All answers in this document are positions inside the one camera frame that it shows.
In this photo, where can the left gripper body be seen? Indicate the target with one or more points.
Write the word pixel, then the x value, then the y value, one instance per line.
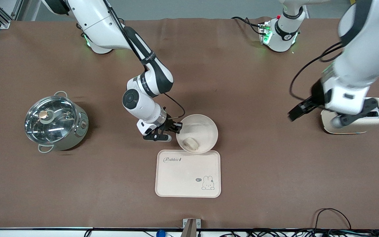
pixel 315 96

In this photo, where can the pale steamed bun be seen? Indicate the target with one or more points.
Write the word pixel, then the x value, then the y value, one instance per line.
pixel 190 144

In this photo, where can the cream round plate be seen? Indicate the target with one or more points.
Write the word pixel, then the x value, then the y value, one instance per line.
pixel 202 130

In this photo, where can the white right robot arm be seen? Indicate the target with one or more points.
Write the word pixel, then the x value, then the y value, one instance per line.
pixel 110 26

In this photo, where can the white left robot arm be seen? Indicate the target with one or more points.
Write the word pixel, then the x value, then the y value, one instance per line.
pixel 364 56

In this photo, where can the cream rabbit print tray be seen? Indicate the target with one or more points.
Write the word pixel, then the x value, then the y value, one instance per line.
pixel 186 174

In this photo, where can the brown table mat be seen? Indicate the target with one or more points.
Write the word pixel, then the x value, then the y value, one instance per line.
pixel 242 98

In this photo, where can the steel electric cooking pot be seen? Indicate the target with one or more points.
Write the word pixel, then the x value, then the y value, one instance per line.
pixel 77 131

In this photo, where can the blue round knob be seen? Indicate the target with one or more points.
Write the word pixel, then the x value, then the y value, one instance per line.
pixel 160 233

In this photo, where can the glass pot lid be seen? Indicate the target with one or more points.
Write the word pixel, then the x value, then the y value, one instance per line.
pixel 49 120

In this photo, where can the metal table edge bracket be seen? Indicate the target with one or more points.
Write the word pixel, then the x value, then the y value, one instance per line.
pixel 191 227

